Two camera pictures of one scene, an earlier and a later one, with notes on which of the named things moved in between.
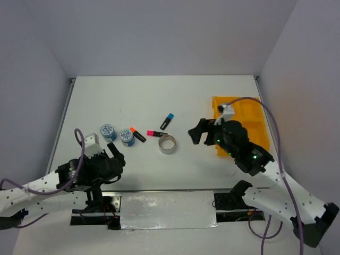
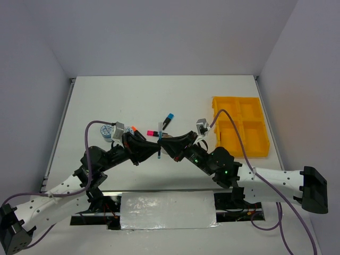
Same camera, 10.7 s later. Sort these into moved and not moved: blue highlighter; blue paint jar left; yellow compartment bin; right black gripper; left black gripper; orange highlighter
Moved: right black gripper; left black gripper
Not moved: blue paint jar left; orange highlighter; blue highlighter; yellow compartment bin
